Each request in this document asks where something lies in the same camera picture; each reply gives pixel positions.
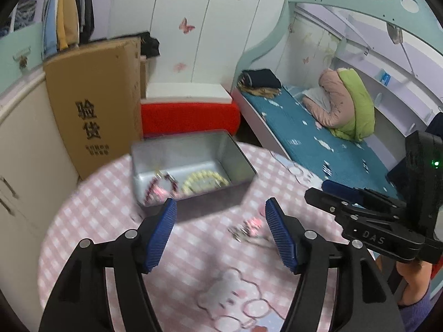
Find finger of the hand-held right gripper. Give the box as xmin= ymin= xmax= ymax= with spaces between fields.
xmin=321 ymin=179 xmax=408 ymax=212
xmin=304 ymin=187 xmax=427 ymax=262

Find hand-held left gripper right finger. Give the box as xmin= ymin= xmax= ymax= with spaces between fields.
xmin=264 ymin=197 xmax=406 ymax=332

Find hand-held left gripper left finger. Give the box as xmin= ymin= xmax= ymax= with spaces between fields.
xmin=38 ymin=198 xmax=178 ymax=332

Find pink bow keychain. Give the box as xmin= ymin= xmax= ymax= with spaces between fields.
xmin=228 ymin=215 xmax=275 ymax=247

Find dark red bead bracelet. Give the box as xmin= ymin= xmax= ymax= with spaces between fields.
xmin=143 ymin=172 xmax=181 ymax=204

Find cream bead bracelet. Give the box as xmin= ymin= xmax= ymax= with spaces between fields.
xmin=181 ymin=170 xmax=231 ymax=195

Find grey metal box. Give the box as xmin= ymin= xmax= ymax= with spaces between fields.
xmin=130 ymin=129 xmax=259 ymax=216

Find pink checkered tablecloth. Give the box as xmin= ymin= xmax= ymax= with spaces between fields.
xmin=38 ymin=141 xmax=382 ymax=332

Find blue patterned bed sheet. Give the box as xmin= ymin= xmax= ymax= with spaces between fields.
xmin=240 ymin=85 xmax=405 ymax=198

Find pink and green plush pillow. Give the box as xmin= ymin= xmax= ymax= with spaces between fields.
xmin=302 ymin=68 xmax=376 ymax=142

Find white pillow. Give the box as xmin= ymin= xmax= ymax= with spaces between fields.
xmin=302 ymin=87 xmax=333 ymax=109

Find red ottoman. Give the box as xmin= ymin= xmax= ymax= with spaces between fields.
xmin=140 ymin=97 xmax=241 ymax=139

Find tan scarf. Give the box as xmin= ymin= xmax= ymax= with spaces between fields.
xmin=241 ymin=86 xmax=282 ymax=100

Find folded black clothes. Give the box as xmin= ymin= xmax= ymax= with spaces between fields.
xmin=241 ymin=69 xmax=283 ymax=90

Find white foam board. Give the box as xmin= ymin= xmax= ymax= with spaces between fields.
xmin=145 ymin=83 xmax=236 ymax=107

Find beige low cabinet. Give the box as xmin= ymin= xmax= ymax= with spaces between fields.
xmin=0 ymin=69 xmax=81 ymax=313

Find grey hanging pouch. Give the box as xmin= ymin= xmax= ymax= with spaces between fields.
xmin=387 ymin=24 xmax=405 ymax=45

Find large cardboard box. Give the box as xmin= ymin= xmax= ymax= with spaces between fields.
xmin=43 ymin=38 xmax=145 ymax=181

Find black clothes pile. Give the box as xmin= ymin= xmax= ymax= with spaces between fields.
xmin=140 ymin=32 xmax=161 ymax=58

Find white wardrobe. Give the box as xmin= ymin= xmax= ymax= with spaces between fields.
xmin=107 ymin=0 xmax=295 ymax=88

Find green drawer cabinet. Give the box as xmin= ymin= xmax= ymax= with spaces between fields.
xmin=0 ymin=20 xmax=48 ymax=89

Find mustard hanging jacket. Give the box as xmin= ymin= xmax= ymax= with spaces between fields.
xmin=56 ymin=0 xmax=79 ymax=51

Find dark hanging jackets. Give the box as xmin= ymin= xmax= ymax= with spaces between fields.
xmin=72 ymin=0 xmax=95 ymax=45

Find light blue hanging shirt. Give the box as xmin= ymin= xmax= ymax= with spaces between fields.
xmin=42 ymin=0 xmax=65 ymax=56

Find folded jeans stack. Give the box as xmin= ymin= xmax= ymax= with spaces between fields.
xmin=7 ymin=0 xmax=38 ymax=31

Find green bunk bed frame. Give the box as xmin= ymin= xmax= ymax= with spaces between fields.
xmin=230 ymin=0 xmax=443 ymax=194

